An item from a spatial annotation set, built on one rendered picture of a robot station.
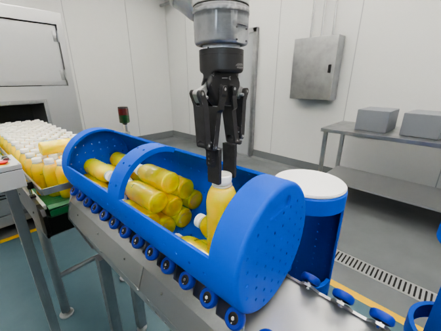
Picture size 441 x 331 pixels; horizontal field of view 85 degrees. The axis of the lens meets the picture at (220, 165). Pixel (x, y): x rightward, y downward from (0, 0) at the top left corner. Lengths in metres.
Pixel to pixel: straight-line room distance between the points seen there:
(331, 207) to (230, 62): 0.69
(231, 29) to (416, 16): 3.42
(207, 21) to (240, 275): 0.41
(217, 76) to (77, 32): 5.24
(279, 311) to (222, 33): 0.58
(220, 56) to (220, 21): 0.05
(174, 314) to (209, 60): 0.60
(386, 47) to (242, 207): 3.45
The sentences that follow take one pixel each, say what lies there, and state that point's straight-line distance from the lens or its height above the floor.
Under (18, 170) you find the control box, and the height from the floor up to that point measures 1.07.
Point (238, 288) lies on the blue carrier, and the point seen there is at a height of 1.09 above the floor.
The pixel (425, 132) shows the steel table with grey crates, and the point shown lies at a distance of 2.95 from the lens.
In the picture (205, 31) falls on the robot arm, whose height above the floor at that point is 1.49.
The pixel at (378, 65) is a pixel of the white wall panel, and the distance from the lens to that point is 3.75.
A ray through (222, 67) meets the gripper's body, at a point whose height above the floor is 1.44.
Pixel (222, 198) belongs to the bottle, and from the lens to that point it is 0.47.
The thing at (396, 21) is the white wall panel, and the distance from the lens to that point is 3.78.
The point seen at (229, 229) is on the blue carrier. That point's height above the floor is 1.18.
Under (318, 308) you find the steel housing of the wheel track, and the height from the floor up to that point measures 0.93.
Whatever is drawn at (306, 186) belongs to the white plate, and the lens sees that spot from 0.99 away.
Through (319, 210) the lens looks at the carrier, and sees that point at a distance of 0.94.
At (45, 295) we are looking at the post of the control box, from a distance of 1.67.
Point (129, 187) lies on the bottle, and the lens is 0.78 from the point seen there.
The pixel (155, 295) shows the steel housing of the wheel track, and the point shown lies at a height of 0.86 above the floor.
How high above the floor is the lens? 1.42
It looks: 20 degrees down
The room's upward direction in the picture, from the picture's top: straight up
